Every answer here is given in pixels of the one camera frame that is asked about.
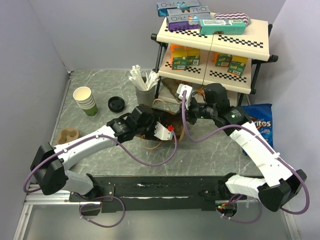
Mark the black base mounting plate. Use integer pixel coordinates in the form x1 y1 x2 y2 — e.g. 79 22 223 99
68 176 248 214

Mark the green paper gift bag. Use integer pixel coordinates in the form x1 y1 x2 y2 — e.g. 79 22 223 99
135 98 185 150

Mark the purple cable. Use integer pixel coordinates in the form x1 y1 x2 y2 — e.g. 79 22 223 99
180 90 311 223
22 126 179 228

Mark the purple white wavy pouch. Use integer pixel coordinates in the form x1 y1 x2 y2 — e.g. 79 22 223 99
213 12 251 26

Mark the aluminium rail frame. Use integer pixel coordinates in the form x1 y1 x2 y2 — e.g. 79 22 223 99
12 181 76 240

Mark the grey straw holder cup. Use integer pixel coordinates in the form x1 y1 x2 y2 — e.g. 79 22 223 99
135 86 156 107

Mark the orange snack packet lower shelf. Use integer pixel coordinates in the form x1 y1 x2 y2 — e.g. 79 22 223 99
195 86 205 98

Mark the purple R.O toothpaste box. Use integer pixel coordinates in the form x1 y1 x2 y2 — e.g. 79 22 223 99
166 12 212 31

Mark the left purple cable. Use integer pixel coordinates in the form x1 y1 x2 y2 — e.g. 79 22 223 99
22 126 179 228

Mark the grey R.O toothpaste box middle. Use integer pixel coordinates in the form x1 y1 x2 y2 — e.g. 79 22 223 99
167 6 210 16

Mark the orange yellow crayon box left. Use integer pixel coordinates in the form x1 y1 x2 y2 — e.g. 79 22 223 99
170 44 188 71

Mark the yellow green crayon box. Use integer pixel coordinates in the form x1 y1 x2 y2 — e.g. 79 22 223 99
186 47 201 66

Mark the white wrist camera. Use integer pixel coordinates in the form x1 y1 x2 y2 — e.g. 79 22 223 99
154 121 173 141
176 83 194 110

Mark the blue Doritos chip bag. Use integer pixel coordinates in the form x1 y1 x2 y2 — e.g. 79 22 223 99
242 103 274 148

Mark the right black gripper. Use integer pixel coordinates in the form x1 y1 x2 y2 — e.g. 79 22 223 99
174 95 217 126

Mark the orange green crayon box right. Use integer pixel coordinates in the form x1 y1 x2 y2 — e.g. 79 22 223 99
213 52 233 67

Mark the brown cardboard cup carrier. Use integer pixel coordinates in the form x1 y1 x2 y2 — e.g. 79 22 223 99
57 127 80 145

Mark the stack of paper cups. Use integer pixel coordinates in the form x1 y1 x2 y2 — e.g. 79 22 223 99
72 86 98 117

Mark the yellow green box far right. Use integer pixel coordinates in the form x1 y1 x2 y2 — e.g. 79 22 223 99
227 55 248 77

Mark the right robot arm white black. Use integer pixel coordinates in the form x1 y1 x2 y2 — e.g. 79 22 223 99
176 83 310 215

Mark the blue R.O toothpaste box top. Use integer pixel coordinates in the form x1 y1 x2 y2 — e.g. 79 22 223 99
156 0 202 17

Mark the teal long box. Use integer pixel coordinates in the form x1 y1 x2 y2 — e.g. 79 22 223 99
200 19 246 35

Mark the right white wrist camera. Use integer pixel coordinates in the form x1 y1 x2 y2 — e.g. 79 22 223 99
176 83 194 110

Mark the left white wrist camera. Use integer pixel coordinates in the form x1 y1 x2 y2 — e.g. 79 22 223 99
154 121 173 141

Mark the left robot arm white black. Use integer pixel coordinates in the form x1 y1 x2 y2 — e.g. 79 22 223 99
30 104 173 201

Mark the cream checkered two-tier shelf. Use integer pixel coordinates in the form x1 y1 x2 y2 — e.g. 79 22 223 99
150 19 279 105

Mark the brown snack packet under shelf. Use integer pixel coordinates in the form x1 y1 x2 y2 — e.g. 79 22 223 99
161 77 182 101

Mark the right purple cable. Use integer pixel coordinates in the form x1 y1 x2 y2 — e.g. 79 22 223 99
180 90 311 223

